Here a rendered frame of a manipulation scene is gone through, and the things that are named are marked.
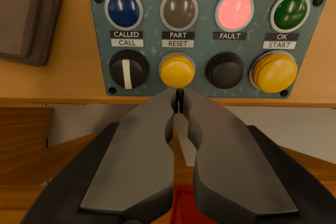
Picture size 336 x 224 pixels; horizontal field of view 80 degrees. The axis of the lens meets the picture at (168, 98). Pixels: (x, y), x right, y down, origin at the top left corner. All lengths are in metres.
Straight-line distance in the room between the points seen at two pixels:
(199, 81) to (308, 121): 1.17
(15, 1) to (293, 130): 1.23
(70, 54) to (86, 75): 0.02
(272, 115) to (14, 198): 1.09
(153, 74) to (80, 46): 0.08
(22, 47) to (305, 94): 0.23
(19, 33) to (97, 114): 0.97
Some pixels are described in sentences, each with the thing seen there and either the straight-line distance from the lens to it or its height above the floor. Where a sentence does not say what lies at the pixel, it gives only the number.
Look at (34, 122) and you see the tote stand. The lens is 1.14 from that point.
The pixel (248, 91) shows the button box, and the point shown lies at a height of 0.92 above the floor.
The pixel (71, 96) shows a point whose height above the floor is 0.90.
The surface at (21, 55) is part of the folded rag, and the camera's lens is 0.19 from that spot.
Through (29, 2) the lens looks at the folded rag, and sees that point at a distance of 0.20.
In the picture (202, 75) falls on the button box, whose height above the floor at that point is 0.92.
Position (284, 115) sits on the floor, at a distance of 1.24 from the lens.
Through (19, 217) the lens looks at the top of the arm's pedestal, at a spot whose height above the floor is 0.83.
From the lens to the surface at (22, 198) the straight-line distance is 0.44.
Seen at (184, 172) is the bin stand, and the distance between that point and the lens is 0.32.
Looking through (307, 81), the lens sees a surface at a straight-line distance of 0.21.
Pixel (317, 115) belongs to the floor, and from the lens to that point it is 1.33.
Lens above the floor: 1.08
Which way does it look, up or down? 87 degrees down
